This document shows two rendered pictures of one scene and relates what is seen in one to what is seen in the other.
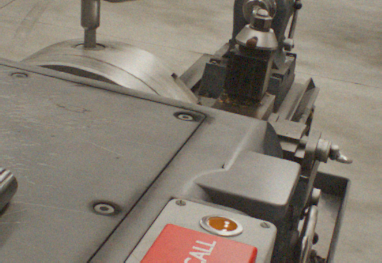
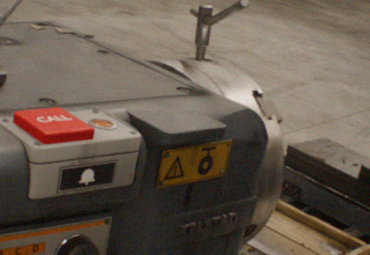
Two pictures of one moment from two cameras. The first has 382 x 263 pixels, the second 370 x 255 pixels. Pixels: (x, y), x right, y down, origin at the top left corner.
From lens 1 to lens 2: 0.48 m
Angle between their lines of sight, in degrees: 29
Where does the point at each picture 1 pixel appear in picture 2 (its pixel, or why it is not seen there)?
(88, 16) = (198, 36)
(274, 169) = (199, 121)
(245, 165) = (180, 115)
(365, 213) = not seen: outside the picture
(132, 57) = (224, 71)
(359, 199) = not seen: outside the picture
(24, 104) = (80, 61)
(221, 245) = (73, 121)
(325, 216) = not seen: outside the picture
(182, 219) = (83, 115)
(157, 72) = (238, 84)
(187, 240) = (57, 113)
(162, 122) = (160, 87)
